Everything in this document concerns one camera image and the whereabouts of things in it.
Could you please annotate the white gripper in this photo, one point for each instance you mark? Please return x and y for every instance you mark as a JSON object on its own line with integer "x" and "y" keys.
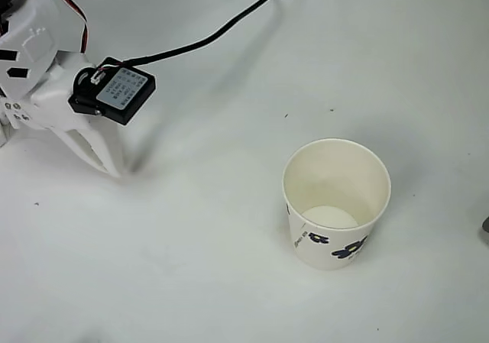
{"x": 49, "y": 102}

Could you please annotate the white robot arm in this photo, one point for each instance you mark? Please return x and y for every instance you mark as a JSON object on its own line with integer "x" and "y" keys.
{"x": 42, "y": 7}

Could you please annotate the white paper cup flower print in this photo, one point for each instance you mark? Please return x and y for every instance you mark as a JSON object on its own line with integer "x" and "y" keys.
{"x": 336, "y": 251}

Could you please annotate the grey object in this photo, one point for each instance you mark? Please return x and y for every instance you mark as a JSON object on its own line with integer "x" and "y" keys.
{"x": 486, "y": 230}

